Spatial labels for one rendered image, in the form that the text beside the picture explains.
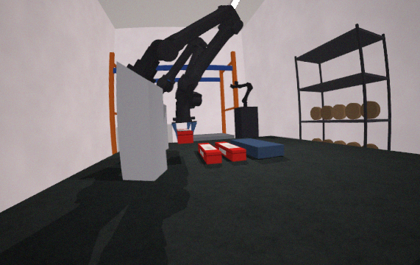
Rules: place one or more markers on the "blue rectangular platform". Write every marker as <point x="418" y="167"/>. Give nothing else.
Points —
<point x="252" y="149"/>

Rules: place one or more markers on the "red box with white label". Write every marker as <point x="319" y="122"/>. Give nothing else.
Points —
<point x="185" y="136"/>
<point x="209" y="153"/>
<point x="230" y="151"/>

